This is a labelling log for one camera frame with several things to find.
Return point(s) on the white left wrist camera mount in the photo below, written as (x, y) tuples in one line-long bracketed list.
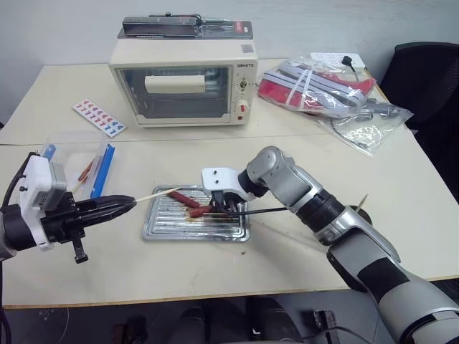
[(36, 179)]

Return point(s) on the clear container with blue lid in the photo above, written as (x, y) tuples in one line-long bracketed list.
[(102, 168)]

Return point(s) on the black packaged tool box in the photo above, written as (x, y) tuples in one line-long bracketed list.
[(179, 26)]

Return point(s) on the cream toaster oven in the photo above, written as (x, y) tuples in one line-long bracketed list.
[(179, 82)]

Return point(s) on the white power strip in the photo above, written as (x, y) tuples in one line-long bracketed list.
[(330, 59)]

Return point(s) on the ribbed metal baking tray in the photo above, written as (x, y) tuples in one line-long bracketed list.
[(179, 225)]

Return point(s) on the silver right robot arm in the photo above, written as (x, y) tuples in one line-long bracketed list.
[(362, 247)]

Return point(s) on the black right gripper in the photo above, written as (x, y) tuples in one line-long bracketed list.
[(229, 199)]

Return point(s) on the black office chair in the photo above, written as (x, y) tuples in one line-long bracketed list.
[(426, 93)]

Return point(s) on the black skewer cup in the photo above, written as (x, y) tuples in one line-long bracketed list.
[(365, 216)]

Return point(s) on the skewered sausages in container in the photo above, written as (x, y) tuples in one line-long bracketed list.
[(89, 170)]

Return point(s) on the card with red blue stickers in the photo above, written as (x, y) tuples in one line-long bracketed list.
[(98, 117)]

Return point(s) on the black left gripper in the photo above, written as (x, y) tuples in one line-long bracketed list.
[(61, 218)]

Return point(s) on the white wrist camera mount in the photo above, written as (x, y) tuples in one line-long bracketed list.
[(220, 179), (36, 179)]

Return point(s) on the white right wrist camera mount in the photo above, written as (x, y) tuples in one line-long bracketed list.
[(220, 179)]

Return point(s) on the wooden skewer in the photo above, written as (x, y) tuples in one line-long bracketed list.
[(363, 201), (157, 194)]

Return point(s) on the red sausage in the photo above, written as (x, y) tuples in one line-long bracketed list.
[(201, 211), (184, 200)]

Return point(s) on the black metal bracket under table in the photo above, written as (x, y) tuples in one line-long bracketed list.
[(324, 324)]

